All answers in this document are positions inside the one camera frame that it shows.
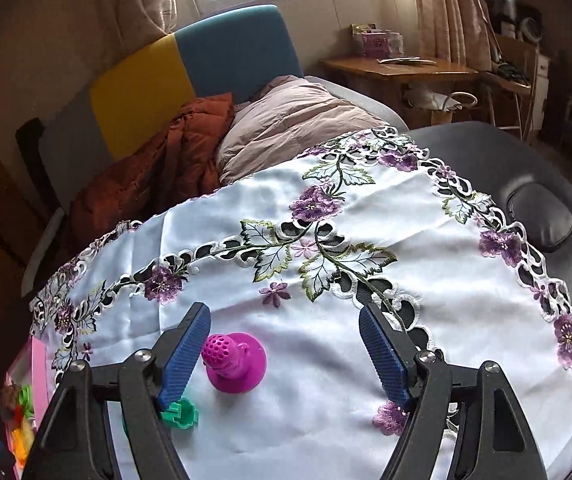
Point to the purple toy stamp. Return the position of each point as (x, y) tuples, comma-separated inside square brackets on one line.
[(236, 365)]

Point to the red toy mold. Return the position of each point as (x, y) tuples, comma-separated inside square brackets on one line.
[(19, 413)]

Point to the pink storage box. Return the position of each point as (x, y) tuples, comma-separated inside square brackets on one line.
[(376, 40)]

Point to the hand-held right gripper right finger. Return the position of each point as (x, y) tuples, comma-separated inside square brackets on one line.
[(383, 360)]

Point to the black padded table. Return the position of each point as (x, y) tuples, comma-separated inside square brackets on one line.
[(531, 160)]

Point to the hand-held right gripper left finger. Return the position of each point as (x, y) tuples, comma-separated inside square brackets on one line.
[(185, 355)]

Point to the pink cardboard box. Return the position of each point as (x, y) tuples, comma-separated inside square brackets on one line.
[(40, 375)]

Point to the beige pillow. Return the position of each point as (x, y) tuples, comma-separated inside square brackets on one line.
[(296, 120)]

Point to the wooden desk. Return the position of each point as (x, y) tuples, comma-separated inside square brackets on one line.
[(396, 77)]

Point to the brown quilted jacket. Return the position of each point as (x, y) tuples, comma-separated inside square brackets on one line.
[(165, 170)]

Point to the beige curtain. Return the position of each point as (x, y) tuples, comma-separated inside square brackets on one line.
[(441, 5)]

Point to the white floral embroidered tablecloth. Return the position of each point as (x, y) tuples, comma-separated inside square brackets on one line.
[(316, 410)]

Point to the cluttered storage shelf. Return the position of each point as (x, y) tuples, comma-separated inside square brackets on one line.
[(516, 60)]

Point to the dark green toy mold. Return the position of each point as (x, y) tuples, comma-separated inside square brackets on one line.
[(183, 415)]

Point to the grey yellow blue headboard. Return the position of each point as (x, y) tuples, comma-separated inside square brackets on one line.
[(175, 70)]

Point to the papers on desk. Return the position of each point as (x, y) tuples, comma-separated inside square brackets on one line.
[(406, 60)]

